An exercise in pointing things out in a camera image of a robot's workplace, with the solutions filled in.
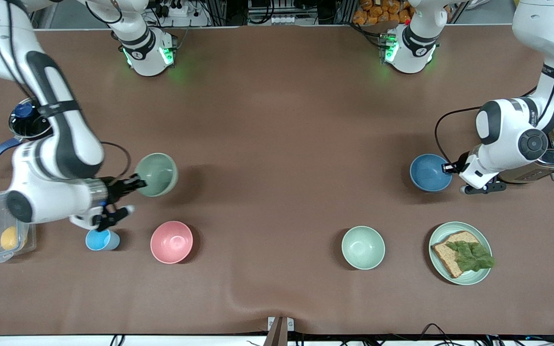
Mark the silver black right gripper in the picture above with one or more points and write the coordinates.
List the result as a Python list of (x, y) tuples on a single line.
[(115, 188)]

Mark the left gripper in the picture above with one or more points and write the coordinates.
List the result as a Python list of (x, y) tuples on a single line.
[(460, 163)]

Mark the blue bowl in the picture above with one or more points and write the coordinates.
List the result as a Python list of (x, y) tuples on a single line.
[(428, 173)]

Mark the sage green bowl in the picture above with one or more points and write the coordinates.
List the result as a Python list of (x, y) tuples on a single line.
[(159, 173)]

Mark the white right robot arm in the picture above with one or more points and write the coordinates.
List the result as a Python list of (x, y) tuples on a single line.
[(31, 197)]

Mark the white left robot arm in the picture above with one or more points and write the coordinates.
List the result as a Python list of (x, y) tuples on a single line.
[(508, 125)]

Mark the pink bowl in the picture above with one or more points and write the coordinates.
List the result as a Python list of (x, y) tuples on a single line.
[(171, 242)]

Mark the mint green bowl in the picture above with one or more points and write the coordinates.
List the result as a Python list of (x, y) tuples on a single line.
[(363, 247)]

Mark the blue cup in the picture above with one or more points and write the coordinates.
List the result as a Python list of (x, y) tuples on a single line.
[(100, 240)]

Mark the brown bread slice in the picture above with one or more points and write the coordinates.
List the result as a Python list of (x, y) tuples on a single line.
[(445, 254)]

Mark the green lettuce leaf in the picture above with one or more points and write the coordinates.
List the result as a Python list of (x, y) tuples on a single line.
[(472, 257)]

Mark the mint green plate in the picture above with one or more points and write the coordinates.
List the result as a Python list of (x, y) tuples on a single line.
[(479, 276)]

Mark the glass lid with blue knob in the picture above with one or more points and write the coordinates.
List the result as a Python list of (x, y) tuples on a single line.
[(23, 111)]

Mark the yellow round fruit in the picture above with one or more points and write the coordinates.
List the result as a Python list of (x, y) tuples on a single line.
[(9, 238)]

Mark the bag of orange buns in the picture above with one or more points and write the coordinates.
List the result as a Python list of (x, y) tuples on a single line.
[(373, 14)]

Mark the white power strip with plugs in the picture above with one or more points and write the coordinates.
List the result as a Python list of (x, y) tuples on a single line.
[(183, 14)]

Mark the small white power strip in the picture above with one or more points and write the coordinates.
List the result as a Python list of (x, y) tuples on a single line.
[(284, 20)]

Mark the metal table edge bracket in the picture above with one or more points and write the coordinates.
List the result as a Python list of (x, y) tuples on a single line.
[(279, 331)]

